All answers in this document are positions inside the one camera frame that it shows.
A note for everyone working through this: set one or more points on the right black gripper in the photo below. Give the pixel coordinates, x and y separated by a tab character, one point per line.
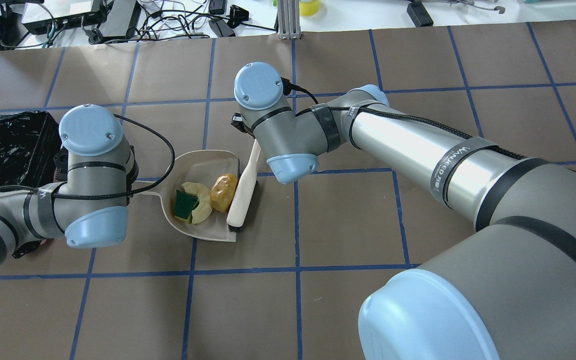
237	124

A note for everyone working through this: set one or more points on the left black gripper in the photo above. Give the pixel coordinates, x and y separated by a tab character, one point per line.
59	161

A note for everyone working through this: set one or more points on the beige dustpan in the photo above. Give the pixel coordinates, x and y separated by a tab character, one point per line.
195	173

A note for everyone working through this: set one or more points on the orange-brown bread roll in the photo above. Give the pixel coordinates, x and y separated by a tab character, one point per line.
222	192

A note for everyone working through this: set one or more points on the beige hand brush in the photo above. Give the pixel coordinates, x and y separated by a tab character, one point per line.
240	204

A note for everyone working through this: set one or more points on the yellow green sponge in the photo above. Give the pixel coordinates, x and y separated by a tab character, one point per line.
183	206

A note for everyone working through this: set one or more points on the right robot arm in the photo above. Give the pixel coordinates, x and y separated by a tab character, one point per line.
507	292

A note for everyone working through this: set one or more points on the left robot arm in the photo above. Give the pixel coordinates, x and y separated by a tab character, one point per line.
90	208

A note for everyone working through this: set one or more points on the bin with black bag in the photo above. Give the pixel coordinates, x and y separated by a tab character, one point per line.
29	141

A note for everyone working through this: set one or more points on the yellow tape roll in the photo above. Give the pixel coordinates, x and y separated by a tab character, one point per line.
308	8

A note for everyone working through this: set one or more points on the aluminium frame post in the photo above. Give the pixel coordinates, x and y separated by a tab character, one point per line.
288	19

